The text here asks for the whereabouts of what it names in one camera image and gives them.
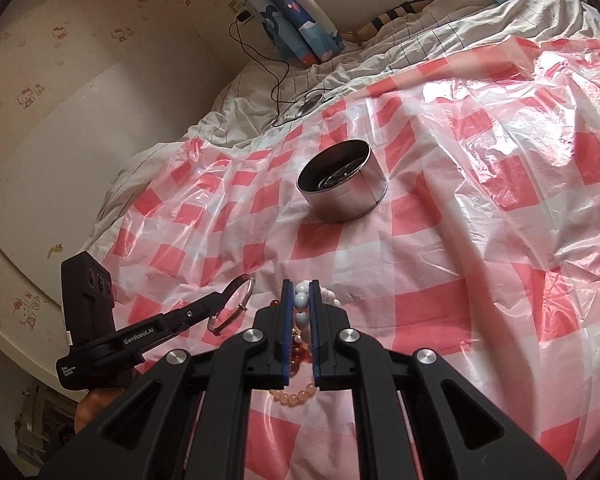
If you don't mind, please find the thin silver clasp bangle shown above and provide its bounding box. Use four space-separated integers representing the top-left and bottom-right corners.
207 274 256 336

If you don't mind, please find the amber bead bracelet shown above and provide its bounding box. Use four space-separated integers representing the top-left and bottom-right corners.
270 299 315 376

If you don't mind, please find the white bead bracelet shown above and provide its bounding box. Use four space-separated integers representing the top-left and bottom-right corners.
291 278 342 346

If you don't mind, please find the silver metal bangle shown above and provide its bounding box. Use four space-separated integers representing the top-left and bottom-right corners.
317 158 364 191

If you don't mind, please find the person's hand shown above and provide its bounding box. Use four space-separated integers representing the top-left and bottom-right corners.
74 388 124 432

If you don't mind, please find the white headboard panel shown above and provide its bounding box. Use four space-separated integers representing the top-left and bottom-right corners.
0 29 230 301

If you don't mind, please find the red white checkered plastic sheet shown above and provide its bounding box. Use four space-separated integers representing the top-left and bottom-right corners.
93 37 600 478

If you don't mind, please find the round silver metal tin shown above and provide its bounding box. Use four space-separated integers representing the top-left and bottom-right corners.
297 139 388 224

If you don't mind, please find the white grid bedsheet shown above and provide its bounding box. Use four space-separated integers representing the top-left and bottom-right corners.
82 0 600 255

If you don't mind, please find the round grey charger puck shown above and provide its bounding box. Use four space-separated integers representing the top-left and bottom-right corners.
297 93 324 117

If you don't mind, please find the striped pillow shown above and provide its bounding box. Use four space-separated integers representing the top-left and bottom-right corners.
341 0 436 46

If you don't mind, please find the black charging cable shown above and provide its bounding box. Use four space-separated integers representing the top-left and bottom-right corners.
227 8 339 129

